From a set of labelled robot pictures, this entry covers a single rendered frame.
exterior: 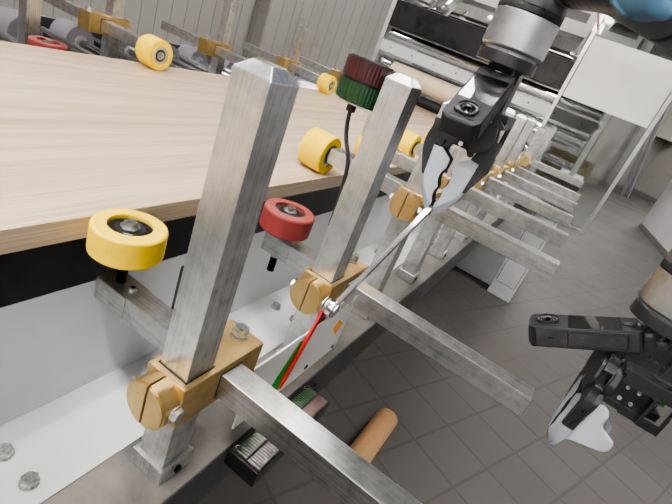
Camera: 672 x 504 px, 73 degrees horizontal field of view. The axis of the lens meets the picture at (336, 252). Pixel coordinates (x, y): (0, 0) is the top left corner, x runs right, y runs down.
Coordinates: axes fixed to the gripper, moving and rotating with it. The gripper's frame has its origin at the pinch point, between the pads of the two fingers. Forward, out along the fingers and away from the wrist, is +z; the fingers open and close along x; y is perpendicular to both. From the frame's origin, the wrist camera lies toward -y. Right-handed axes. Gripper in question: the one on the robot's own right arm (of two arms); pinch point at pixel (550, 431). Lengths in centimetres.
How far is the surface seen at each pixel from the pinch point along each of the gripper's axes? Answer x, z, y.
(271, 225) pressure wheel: -4.1, -6.1, -45.5
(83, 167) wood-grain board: -21, -7, -65
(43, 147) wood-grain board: -22, -7, -71
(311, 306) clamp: -8.6, -1.3, -33.0
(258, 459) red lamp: -21.1, 12.5, -27.0
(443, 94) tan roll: 250, -21, -108
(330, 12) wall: 460, -46, -341
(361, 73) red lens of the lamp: -7.0, -30.3, -38.6
